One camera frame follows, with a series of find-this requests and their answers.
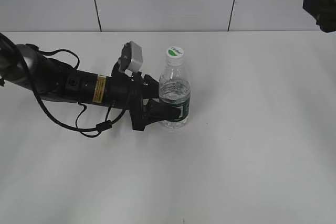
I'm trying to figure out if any white green bottle cap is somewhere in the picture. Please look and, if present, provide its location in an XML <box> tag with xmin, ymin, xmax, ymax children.
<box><xmin>166</xmin><ymin>46</ymin><xmax>184</xmax><ymax>66</ymax></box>

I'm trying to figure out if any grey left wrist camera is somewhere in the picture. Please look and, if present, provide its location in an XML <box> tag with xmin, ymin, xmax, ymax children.
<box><xmin>118</xmin><ymin>41</ymin><xmax>143</xmax><ymax>73</ymax></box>

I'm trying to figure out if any clear green-label water bottle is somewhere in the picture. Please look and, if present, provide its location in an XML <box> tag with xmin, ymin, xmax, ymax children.
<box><xmin>159</xmin><ymin>57</ymin><xmax>191</xmax><ymax>129</ymax></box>

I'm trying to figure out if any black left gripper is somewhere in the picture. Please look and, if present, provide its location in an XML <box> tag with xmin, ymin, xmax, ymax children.
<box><xmin>108</xmin><ymin>72</ymin><xmax>183</xmax><ymax>131</ymax></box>

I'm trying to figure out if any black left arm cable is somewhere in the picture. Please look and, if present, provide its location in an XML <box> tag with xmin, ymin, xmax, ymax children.
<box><xmin>0</xmin><ymin>33</ymin><xmax>132</xmax><ymax>137</ymax></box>

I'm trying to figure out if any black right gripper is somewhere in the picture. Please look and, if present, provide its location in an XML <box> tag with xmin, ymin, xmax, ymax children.
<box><xmin>302</xmin><ymin>0</ymin><xmax>335</xmax><ymax>33</ymax></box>

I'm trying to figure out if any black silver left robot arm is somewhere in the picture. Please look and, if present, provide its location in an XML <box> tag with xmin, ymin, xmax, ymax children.
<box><xmin>1</xmin><ymin>40</ymin><xmax>182</xmax><ymax>133</ymax></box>

